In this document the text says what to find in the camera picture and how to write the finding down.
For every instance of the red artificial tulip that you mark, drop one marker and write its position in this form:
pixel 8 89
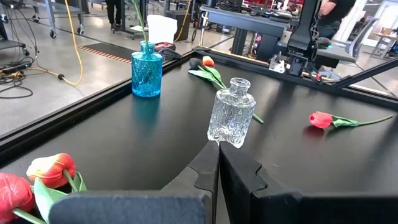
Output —
pixel 12 194
pixel 320 119

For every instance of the dark grey desk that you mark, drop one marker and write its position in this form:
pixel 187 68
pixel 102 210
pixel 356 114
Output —
pixel 242 20
pixel 335 56

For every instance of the clear textured glass vase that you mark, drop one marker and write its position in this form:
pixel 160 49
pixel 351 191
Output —
pixel 231 115

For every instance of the grey office chair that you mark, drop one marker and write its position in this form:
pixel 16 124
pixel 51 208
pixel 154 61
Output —
pixel 360 37

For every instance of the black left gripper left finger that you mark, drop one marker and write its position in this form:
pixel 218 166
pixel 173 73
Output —
pixel 140 208

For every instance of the person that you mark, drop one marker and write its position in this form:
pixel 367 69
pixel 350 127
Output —
pixel 113 12
pixel 335 9

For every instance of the white bin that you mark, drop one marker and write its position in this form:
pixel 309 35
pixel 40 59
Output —
pixel 161 28

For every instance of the black aluminium table frame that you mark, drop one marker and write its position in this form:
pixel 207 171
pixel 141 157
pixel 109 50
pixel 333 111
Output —
pixel 77 109

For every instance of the wooden side table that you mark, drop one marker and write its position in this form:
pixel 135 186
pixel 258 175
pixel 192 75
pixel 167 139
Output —
pixel 384 35

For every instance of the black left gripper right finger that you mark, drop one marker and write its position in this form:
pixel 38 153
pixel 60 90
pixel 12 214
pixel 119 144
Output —
pixel 280 208

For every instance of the yellow artificial tulip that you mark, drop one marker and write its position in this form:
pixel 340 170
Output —
pixel 140 21

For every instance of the black mat with orange stripes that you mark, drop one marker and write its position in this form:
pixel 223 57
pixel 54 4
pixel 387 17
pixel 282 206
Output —
pixel 109 51

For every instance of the blue textured glass vase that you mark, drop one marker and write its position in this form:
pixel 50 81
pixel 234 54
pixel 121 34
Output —
pixel 146 71

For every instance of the orange artificial tulip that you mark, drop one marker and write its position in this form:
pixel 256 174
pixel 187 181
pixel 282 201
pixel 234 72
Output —
pixel 208 61
pixel 49 169

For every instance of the black power strip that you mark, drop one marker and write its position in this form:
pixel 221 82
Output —
pixel 17 67

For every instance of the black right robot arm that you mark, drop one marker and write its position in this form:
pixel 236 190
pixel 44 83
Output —
pixel 306 28

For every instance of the grey metal cart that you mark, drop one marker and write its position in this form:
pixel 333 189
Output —
pixel 51 18

